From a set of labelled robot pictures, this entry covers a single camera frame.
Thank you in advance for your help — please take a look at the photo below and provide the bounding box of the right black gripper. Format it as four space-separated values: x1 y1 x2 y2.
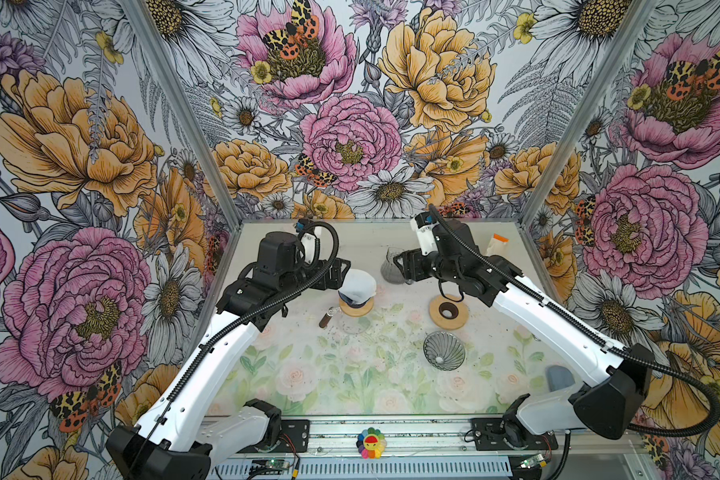
394 247 463 283

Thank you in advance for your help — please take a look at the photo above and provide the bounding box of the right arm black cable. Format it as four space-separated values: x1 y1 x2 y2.
428 205 720 438

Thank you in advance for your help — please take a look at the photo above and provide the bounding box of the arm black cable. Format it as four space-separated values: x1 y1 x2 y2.
428 205 720 438
125 220 341 475

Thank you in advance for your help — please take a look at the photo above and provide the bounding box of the colourful flower toy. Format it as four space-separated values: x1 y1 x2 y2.
355 427 387 459

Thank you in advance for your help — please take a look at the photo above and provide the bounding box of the grey ribbed glass pitcher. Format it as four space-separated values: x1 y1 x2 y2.
380 247 405 285

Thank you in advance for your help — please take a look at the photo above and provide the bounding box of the grey glass dripper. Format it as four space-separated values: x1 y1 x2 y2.
422 331 466 371

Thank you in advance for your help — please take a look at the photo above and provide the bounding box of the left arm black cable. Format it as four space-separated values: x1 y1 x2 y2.
125 220 341 475

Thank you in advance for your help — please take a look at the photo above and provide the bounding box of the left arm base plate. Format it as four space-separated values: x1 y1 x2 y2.
240 419 311 454

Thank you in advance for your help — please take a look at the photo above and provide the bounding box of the white paper coffee filter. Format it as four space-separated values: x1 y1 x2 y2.
338 268 377 295

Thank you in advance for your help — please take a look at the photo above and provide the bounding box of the blue glass dripper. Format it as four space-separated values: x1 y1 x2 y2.
338 291 375 309

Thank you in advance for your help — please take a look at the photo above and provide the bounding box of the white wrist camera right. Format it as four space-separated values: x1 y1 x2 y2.
410 212 437 256

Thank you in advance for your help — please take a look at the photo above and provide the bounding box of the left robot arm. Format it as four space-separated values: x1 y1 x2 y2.
106 220 351 479

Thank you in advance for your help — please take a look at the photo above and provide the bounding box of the wooden dripper ring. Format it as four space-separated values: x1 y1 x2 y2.
428 293 470 331
338 298 376 318

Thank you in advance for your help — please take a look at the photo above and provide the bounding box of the green circuit board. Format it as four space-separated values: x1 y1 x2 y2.
248 459 294 478

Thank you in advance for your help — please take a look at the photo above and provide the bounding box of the orange white coffee bag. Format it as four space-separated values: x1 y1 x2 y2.
485 234 510 256

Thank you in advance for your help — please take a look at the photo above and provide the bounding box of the clear glass carafe wooden handle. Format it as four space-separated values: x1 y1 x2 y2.
318 305 373 336

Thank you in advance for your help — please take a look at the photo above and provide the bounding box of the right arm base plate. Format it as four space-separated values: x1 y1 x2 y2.
471 417 559 452

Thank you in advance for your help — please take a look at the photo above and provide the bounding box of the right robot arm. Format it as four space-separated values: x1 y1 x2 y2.
394 212 654 443

